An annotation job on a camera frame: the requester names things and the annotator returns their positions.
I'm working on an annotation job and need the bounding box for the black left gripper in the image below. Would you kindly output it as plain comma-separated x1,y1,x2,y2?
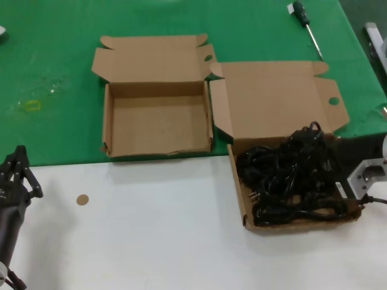
0,145,44,264

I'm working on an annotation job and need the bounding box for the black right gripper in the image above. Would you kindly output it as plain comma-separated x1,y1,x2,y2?
317,134,387,182

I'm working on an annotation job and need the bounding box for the open brown cardboard box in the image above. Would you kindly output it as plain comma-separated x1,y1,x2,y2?
91,33,218,158
208,60,363,233

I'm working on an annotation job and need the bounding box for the green table cloth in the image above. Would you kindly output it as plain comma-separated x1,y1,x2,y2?
0,0,387,169

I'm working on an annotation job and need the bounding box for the grey aluminium profile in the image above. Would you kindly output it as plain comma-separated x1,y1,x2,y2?
364,22,387,76

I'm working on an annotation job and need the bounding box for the dark right arm cable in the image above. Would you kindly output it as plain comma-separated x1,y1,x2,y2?
359,195,387,204

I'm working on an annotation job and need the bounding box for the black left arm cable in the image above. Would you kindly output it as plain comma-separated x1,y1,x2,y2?
0,267,28,290

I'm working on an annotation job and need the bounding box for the green handled screwdriver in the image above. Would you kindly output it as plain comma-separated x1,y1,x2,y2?
293,1,324,60

